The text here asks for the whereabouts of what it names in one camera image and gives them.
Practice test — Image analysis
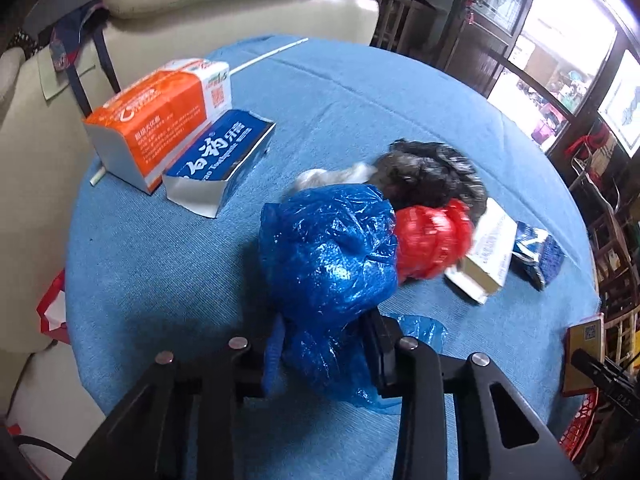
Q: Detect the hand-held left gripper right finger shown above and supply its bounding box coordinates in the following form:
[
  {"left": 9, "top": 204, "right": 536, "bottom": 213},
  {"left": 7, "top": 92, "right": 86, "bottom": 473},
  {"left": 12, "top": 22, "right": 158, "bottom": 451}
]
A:
[{"left": 361, "top": 308, "right": 582, "bottom": 480}]

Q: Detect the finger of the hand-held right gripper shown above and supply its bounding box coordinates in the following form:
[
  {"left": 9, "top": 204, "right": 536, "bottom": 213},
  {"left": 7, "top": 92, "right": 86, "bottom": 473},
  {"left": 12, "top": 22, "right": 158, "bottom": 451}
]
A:
[{"left": 571, "top": 347, "right": 640, "bottom": 416}]

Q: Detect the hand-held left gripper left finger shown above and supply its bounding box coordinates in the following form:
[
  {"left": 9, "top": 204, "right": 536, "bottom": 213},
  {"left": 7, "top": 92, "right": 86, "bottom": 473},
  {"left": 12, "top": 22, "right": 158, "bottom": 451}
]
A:
[{"left": 62, "top": 317, "right": 287, "bottom": 480}]

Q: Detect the yellow medicine box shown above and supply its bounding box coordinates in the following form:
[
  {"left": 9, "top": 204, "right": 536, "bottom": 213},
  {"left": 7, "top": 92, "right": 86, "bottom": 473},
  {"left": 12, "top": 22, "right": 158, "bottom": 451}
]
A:
[{"left": 561, "top": 313, "right": 607, "bottom": 398}]

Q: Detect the red plastic basket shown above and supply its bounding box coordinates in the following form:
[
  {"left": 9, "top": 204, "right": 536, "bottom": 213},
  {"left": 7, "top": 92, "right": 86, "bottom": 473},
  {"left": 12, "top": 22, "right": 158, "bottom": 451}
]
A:
[{"left": 557, "top": 390, "right": 601, "bottom": 463}]

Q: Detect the blue plastic bag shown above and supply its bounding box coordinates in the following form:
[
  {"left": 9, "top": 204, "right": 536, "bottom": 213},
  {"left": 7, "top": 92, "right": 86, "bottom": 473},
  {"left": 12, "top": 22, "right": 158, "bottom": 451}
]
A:
[{"left": 257, "top": 182, "right": 448, "bottom": 413}]

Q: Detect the red plastic bag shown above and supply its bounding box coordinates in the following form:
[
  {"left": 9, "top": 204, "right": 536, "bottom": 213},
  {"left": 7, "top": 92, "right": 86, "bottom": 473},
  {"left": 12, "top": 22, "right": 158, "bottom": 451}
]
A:
[{"left": 392, "top": 199, "right": 476, "bottom": 281}]

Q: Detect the blue and white packet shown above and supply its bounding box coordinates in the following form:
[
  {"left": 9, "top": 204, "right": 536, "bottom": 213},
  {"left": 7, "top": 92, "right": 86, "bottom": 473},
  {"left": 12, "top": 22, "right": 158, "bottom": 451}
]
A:
[{"left": 511, "top": 221, "right": 567, "bottom": 292}]

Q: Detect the white medicine box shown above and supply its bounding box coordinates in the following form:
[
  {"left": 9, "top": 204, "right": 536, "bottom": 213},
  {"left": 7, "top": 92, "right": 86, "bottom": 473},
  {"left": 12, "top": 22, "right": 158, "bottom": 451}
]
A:
[{"left": 444, "top": 197, "right": 518, "bottom": 306}]

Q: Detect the black plastic bag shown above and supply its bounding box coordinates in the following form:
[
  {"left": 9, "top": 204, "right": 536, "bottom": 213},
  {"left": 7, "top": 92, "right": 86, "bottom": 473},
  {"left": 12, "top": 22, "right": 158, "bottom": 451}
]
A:
[{"left": 372, "top": 137, "right": 488, "bottom": 223}]

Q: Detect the white plastic bag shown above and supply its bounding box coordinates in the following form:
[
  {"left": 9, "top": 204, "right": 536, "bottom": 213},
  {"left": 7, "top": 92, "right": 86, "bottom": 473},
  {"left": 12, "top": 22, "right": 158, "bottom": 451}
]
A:
[{"left": 282, "top": 160, "right": 378, "bottom": 201}]

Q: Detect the blue toothpaste box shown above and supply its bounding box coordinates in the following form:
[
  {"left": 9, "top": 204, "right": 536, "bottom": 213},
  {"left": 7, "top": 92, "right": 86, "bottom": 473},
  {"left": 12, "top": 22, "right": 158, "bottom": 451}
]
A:
[{"left": 162, "top": 108, "right": 277, "bottom": 219}]

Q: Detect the wooden chair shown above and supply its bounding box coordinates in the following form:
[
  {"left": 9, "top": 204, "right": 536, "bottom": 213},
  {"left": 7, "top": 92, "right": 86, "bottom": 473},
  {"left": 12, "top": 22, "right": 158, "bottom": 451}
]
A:
[{"left": 570, "top": 125, "right": 640, "bottom": 361}]

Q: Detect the red and white shopping bag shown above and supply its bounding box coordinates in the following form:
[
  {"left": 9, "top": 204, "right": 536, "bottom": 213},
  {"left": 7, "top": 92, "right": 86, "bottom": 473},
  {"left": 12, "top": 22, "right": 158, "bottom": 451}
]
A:
[{"left": 37, "top": 269, "right": 71, "bottom": 346}]

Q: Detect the red hanging decoration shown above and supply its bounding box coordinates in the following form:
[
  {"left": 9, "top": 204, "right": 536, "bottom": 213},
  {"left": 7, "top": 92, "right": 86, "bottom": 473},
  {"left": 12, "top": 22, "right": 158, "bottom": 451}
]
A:
[{"left": 564, "top": 122, "right": 613, "bottom": 161}]

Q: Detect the blue tablecloth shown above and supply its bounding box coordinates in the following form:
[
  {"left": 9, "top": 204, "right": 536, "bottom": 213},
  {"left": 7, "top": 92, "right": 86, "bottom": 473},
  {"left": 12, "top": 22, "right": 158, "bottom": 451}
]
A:
[{"left": 65, "top": 35, "right": 601, "bottom": 480}]

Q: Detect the orange and white carton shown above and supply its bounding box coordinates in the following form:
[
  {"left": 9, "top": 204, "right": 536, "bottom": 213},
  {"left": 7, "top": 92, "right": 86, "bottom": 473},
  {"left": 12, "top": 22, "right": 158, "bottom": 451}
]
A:
[{"left": 81, "top": 58, "right": 233, "bottom": 195}]

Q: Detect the thin white stick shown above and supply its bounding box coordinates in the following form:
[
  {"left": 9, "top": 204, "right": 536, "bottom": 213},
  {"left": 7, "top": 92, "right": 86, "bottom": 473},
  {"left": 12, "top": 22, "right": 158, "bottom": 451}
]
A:
[{"left": 90, "top": 37, "right": 310, "bottom": 187}]

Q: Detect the wooden glass door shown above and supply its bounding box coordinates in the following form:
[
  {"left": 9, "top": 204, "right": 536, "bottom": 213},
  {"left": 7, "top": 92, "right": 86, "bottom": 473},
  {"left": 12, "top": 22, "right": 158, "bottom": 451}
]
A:
[{"left": 440, "top": 0, "right": 640, "bottom": 161}]

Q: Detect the wooden crib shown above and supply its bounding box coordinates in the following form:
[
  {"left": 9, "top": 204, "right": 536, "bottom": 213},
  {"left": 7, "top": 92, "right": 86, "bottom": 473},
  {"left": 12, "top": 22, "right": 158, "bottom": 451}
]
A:
[{"left": 365, "top": 0, "right": 441, "bottom": 61}]

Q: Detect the beige leather sofa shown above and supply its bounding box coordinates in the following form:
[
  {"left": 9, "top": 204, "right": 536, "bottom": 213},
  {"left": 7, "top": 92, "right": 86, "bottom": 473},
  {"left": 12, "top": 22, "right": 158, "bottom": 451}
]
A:
[{"left": 0, "top": 0, "right": 381, "bottom": 480}]

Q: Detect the patterned cloth bag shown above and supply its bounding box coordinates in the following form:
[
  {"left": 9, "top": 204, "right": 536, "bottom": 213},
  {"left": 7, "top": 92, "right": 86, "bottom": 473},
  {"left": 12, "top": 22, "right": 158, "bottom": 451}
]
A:
[{"left": 47, "top": 0, "right": 123, "bottom": 111}]

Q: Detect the black cable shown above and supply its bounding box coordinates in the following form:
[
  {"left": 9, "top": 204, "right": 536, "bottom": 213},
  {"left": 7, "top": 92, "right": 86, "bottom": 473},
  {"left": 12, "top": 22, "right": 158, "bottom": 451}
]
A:
[{"left": 10, "top": 435, "right": 76, "bottom": 466}]

